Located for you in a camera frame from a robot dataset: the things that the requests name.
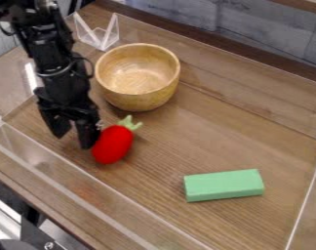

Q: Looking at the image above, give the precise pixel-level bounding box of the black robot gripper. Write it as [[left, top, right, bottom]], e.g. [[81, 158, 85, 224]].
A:
[[34, 62, 100, 149]]

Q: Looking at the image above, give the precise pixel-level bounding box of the red plush strawberry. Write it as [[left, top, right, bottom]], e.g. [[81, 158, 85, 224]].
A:
[[92, 115, 142, 164]]

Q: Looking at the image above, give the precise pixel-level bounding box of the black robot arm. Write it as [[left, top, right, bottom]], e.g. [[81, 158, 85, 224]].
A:
[[0, 0, 100, 149]]

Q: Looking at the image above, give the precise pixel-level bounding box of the wooden bowl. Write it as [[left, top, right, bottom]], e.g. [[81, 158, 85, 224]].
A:
[[94, 43, 182, 111]]

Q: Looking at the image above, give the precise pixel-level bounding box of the clear acrylic triangular stand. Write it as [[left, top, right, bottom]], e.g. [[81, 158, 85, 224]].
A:
[[74, 13, 121, 52]]

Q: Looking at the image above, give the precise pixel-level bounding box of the green foam block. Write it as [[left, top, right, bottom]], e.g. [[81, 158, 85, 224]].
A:
[[185, 169, 265, 202]]

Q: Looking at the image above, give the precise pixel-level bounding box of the clear acrylic tray wall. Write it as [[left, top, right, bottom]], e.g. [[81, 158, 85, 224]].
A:
[[0, 120, 212, 250]]

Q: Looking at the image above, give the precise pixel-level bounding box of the black metal bracket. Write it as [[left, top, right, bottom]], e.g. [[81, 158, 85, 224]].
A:
[[21, 217, 68, 250]]

